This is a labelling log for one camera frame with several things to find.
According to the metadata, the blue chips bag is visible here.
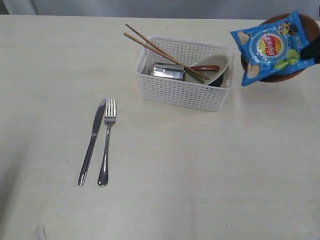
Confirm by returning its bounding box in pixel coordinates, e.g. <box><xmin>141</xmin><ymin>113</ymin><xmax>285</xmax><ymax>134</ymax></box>
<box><xmin>229</xmin><ymin>10</ymin><xmax>317</xmax><ymax>88</ymax></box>

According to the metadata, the silver metal fork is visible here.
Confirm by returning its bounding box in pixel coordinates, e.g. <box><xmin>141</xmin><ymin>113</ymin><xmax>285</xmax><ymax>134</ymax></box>
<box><xmin>97</xmin><ymin>98</ymin><xmax>117</xmax><ymax>187</ymax></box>

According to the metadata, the silver table knife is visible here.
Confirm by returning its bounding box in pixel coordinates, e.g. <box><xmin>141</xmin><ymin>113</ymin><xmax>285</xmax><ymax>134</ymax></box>
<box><xmin>77</xmin><ymin>98</ymin><xmax>107</xmax><ymax>186</ymax></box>

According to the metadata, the white bowl dark rim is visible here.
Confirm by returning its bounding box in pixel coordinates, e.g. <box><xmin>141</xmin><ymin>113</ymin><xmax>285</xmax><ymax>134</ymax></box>
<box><xmin>190</xmin><ymin>54</ymin><xmax>229</xmax><ymax>87</ymax></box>

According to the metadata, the reddish brown wooden spoon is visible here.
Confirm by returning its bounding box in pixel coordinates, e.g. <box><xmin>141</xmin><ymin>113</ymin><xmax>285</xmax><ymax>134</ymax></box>
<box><xmin>190</xmin><ymin>65</ymin><xmax>220</xmax><ymax>71</ymax></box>

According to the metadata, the shiny metal container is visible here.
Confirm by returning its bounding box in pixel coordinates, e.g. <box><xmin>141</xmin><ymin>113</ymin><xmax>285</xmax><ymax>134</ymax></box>
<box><xmin>148</xmin><ymin>63</ymin><xmax>185</xmax><ymax>81</ymax></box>

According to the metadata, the white perforated plastic basket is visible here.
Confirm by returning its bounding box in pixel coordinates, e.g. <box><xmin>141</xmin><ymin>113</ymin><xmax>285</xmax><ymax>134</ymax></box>
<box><xmin>135</xmin><ymin>35</ymin><xmax>235</xmax><ymax>112</ymax></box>

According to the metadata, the upper wooden chopstick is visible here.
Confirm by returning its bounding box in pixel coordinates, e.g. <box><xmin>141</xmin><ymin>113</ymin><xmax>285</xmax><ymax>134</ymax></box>
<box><xmin>123</xmin><ymin>23</ymin><xmax>210</xmax><ymax>84</ymax></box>

